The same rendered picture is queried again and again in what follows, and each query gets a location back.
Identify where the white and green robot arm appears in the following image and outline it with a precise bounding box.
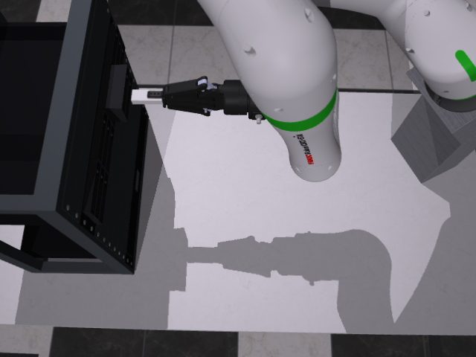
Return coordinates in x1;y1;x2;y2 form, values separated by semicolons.
197;0;476;182

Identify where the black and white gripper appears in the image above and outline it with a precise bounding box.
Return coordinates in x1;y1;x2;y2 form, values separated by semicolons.
131;76;248;117

